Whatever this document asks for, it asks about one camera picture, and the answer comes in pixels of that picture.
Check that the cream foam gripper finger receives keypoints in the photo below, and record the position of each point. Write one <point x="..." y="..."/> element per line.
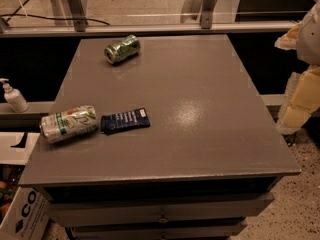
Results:
<point x="301" y="100"/>
<point x="288" y="41"/>

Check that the dark blue snack bar wrapper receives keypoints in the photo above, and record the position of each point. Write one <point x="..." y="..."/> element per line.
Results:
<point x="124" y="121"/>

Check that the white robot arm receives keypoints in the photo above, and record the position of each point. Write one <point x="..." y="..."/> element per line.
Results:
<point x="308" y="40"/>

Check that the grey drawer cabinet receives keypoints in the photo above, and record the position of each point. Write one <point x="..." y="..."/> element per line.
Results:
<point x="208" y="159"/>

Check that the green soda can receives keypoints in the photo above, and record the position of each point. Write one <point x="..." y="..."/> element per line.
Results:
<point x="120" y="50"/>

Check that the white and green beverage can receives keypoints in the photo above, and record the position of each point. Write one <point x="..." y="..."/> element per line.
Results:
<point x="67" y="124"/>

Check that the white pump dispenser bottle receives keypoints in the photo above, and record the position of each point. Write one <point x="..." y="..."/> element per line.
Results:
<point x="14" y="97"/>

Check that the white cardboard box with lettering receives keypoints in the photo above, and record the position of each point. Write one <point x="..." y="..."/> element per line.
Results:
<point x="25" y="218"/>

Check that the grey metal frame rail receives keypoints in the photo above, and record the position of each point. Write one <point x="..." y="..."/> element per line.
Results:
<point x="148" y="30"/>

